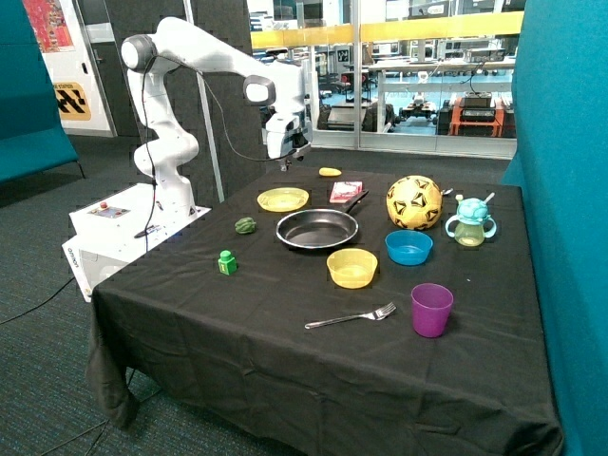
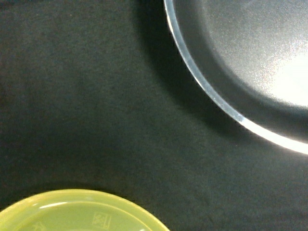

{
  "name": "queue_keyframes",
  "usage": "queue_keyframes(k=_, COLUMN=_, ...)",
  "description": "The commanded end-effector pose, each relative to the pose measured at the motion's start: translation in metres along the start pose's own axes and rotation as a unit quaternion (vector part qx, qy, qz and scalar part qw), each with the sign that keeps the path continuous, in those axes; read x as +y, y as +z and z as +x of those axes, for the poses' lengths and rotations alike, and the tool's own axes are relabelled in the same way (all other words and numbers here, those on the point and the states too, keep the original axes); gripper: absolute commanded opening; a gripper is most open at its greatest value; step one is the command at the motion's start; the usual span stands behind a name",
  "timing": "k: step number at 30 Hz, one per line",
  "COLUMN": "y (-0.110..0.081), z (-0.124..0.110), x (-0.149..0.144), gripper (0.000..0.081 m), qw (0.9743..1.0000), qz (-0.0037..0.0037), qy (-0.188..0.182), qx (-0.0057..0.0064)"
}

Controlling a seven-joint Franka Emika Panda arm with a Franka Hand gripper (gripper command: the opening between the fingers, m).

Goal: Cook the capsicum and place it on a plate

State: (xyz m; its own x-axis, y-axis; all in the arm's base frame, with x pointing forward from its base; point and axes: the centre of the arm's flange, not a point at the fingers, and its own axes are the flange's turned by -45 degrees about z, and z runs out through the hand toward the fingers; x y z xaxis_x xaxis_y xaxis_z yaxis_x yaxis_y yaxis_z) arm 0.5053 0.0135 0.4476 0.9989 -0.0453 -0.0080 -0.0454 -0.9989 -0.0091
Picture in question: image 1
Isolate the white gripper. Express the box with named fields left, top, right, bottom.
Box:
left=265, top=113, right=313, bottom=171

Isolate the green toy capsicum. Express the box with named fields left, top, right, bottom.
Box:
left=235, top=217, right=257, bottom=235

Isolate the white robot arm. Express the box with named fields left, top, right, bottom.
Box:
left=121, top=17, right=313, bottom=219

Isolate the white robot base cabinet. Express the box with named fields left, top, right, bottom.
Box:
left=63, top=183, right=209, bottom=302

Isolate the yellow plastic plate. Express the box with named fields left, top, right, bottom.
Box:
left=256, top=187, right=309, bottom=213

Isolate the pink red box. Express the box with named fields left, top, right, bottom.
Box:
left=329, top=181, right=363, bottom=204

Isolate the black frying pan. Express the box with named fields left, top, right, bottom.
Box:
left=275, top=190, right=369, bottom=250

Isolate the green toy block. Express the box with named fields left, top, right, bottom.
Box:
left=218, top=250, right=238, bottom=276

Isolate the yellow plastic bowl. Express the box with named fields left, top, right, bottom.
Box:
left=326, top=248, right=378, bottom=290

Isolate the yellow soccer ball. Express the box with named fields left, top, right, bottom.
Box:
left=386, top=175, right=443, bottom=231

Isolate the blue plastic bowl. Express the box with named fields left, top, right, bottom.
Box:
left=385, top=230, right=433, bottom=266

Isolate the black tablecloth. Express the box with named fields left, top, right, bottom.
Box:
left=86, top=166, right=565, bottom=455

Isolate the silver metal fork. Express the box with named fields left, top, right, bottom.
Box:
left=304, top=302, right=396, bottom=330

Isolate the teal sippy cup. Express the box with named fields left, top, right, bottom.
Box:
left=445, top=192, right=497, bottom=247

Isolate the orange black wheeled robot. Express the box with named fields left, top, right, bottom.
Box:
left=436, top=92, right=517, bottom=139

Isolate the purple plastic cup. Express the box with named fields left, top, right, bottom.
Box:
left=411, top=283, right=454, bottom=338

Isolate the white lab workbench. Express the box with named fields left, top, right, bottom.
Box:
left=369, top=57, right=515, bottom=135

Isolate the yellow black sign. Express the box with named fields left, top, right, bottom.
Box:
left=53, top=82, right=91, bottom=122

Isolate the teal sofa bench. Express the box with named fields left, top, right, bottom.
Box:
left=0, top=0, right=79, bottom=183

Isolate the teal partition panel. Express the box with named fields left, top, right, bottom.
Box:
left=503, top=1, right=607, bottom=455

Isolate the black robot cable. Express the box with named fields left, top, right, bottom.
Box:
left=134, top=54, right=286, bottom=239

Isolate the red wall poster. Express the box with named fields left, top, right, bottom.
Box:
left=22, top=0, right=75, bottom=53

